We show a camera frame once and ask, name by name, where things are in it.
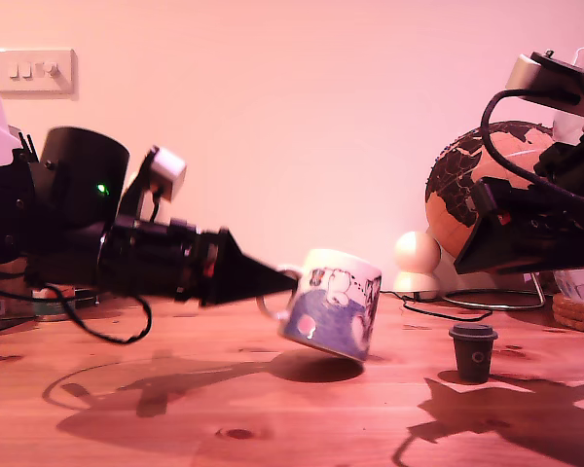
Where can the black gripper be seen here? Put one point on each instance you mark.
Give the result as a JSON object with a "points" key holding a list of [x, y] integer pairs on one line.
{"points": [[146, 258], [564, 228]]}

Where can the white mug with cartoon print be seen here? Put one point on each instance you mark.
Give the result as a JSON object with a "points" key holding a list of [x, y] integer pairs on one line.
{"points": [[331, 321]]}

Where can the small dark cup-shaped coffee capsule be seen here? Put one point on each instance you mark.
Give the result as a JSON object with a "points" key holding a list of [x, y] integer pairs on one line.
{"points": [[472, 360]]}

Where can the cork globe with black continents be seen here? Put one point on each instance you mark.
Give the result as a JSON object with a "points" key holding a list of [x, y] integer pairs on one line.
{"points": [[443, 219]]}

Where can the white round lamp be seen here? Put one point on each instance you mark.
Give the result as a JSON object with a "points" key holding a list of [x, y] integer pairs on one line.
{"points": [[416, 253]]}

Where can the round cork coaster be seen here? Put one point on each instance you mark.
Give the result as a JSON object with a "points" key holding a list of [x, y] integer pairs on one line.
{"points": [[559, 301], [564, 313], [576, 325]]}

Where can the white labelled tin can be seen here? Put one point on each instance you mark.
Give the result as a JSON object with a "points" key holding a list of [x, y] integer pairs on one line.
{"points": [[48, 310]]}

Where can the black thin stick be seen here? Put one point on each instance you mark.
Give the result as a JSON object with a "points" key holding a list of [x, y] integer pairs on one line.
{"points": [[29, 141], [22, 140]]}

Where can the arm's pale camera box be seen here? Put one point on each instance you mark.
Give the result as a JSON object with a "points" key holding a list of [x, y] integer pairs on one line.
{"points": [[168, 170], [521, 78]]}

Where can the white wall light switch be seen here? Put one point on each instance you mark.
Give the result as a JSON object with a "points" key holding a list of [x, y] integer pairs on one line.
{"points": [[34, 73]]}

